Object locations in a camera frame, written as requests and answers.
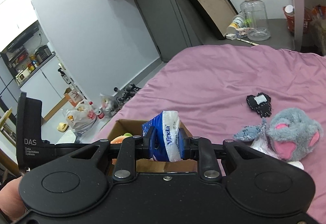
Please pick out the person's left hand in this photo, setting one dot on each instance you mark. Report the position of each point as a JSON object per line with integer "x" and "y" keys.
{"x": 12, "y": 205}

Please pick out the grey sneakers pair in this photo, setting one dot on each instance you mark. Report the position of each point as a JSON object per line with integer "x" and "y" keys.
{"x": 128, "y": 92}

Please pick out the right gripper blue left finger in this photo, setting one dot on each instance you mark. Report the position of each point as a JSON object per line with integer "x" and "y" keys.
{"x": 150, "y": 140}

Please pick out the small orange cardboard box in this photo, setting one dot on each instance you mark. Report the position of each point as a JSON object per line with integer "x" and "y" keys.
{"x": 73, "y": 96}

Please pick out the yellow slippers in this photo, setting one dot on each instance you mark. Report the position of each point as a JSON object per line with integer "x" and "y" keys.
{"x": 62, "y": 127}

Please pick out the tied clear trash bag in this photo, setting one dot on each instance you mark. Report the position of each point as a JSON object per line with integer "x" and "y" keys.
{"x": 109, "y": 105}

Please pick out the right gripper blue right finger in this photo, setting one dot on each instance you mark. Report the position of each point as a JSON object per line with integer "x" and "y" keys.
{"x": 183, "y": 144}

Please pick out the white kitchen cabinet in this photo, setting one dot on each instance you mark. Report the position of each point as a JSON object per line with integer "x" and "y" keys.
{"x": 45, "y": 84}

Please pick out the clear bag of white beads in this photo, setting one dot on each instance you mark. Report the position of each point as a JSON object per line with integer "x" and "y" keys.
{"x": 261, "y": 144}

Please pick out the blue Vinda tissue pack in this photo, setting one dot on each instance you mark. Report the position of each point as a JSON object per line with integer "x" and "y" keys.
{"x": 168, "y": 125}

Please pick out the large clear water jug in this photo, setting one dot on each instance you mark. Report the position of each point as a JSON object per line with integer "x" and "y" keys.
{"x": 256, "y": 20}

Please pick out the grey pink plush toy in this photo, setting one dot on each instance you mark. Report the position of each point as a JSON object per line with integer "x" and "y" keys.
{"x": 293, "y": 134}

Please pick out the small grey blue fabric piece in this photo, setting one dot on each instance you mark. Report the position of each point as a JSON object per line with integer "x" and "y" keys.
{"x": 252, "y": 132}

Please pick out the small bottle red label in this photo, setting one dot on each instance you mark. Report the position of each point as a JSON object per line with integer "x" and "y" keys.
{"x": 98, "y": 112}

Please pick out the black stitched felt toy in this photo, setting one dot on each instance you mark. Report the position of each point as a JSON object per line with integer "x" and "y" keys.
{"x": 260, "y": 103}

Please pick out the white round soft object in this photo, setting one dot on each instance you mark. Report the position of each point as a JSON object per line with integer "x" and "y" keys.
{"x": 297, "y": 164}

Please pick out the grey door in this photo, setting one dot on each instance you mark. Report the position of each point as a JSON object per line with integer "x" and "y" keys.
{"x": 168, "y": 26}

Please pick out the pink bed sheet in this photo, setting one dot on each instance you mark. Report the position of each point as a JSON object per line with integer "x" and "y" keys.
{"x": 208, "y": 86}

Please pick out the burger plush toy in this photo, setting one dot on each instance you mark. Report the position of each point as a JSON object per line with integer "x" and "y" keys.
{"x": 119, "y": 139}

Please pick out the white plastic shopping bag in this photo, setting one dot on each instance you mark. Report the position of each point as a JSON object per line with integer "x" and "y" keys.
{"x": 81, "y": 117}

